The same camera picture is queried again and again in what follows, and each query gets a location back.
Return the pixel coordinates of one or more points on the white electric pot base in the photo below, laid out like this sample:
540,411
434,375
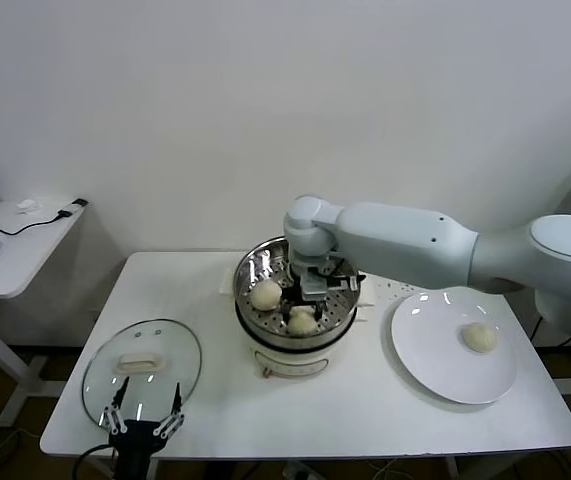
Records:
290,362

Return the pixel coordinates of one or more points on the stainless perforated steamer basket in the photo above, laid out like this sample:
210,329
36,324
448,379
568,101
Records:
260,322

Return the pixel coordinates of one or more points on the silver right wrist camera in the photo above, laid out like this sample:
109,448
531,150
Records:
315,289

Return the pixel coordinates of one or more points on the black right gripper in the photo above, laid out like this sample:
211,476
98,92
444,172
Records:
292,295

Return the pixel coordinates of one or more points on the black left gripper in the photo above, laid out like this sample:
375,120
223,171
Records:
135,442

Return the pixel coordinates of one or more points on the round glass pot lid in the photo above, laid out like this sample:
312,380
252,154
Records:
165,340

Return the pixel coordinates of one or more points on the white side desk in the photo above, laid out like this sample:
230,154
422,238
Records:
25,260

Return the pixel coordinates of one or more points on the white steamed baozi bun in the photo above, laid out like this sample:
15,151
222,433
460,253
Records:
478,337
301,322
265,295

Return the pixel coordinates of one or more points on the scattered dark crumbs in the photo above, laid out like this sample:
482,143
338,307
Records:
407,287

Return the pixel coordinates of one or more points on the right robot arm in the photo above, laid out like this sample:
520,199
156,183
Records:
405,240

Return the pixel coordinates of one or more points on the white round plate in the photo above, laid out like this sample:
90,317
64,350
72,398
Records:
425,350

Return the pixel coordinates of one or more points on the small white desk object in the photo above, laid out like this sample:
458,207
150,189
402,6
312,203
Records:
27,206

